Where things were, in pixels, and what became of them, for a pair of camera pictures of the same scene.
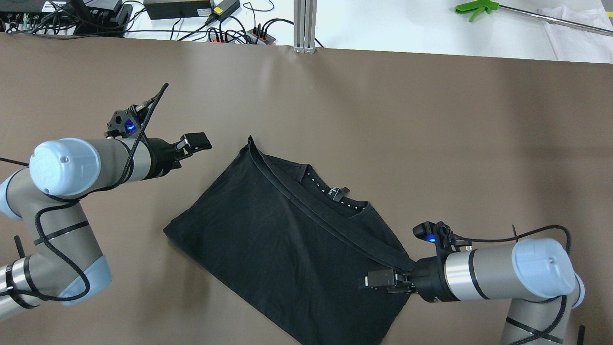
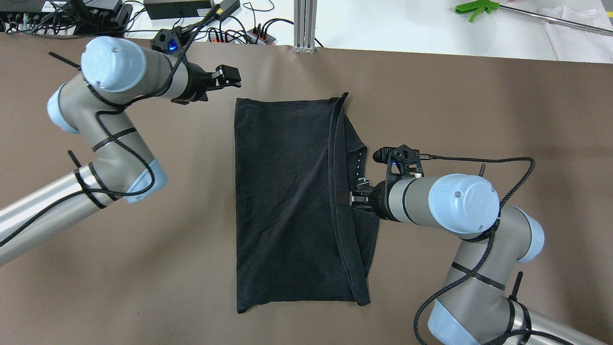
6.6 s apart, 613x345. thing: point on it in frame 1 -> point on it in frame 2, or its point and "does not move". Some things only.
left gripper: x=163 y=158 -> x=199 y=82
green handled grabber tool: x=565 y=24 does not move
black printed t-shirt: x=295 y=245 -> x=293 y=244
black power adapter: x=163 y=8 does not move
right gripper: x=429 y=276 -> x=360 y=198
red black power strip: x=255 y=36 does not move
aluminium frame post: x=305 y=20 does not move
